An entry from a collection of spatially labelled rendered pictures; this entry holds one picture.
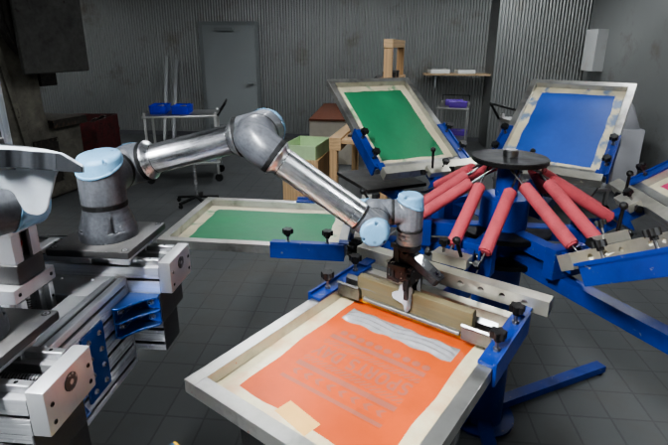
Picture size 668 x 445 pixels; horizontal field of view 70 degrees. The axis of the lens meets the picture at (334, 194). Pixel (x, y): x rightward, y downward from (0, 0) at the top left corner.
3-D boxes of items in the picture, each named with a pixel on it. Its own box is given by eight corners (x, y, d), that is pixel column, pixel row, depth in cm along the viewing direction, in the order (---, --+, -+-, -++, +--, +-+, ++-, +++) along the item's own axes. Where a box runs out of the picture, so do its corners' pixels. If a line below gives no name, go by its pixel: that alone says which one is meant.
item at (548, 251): (578, 309, 158) (584, 276, 155) (375, 250, 203) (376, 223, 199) (614, 234, 221) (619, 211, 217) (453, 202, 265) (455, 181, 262)
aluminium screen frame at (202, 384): (395, 530, 84) (396, 515, 82) (185, 391, 117) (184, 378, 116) (525, 328, 144) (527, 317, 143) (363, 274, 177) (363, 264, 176)
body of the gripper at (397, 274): (399, 271, 149) (400, 235, 146) (423, 279, 144) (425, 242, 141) (386, 280, 144) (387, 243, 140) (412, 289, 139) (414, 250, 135)
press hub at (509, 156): (507, 460, 213) (550, 165, 173) (425, 419, 236) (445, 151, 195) (532, 408, 244) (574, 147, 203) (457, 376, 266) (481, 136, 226)
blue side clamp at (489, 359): (494, 387, 120) (497, 365, 118) (474, 379, 123) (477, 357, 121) (528, 333, 143) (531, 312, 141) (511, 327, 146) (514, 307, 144)
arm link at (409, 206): (394, 189, 139) (423, 190, 139) (393, 224, 143) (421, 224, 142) (395, 197, 132) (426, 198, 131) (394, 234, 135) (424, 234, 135)
